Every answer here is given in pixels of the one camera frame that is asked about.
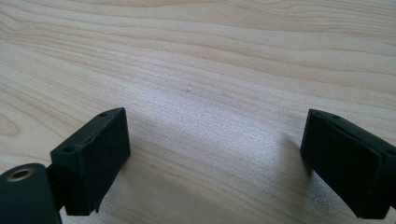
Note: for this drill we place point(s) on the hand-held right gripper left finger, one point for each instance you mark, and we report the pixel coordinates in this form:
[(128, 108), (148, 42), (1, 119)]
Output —
[(90, 161)]

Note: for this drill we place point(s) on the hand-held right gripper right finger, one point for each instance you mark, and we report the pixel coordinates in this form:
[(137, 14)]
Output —
[(345, 165)]

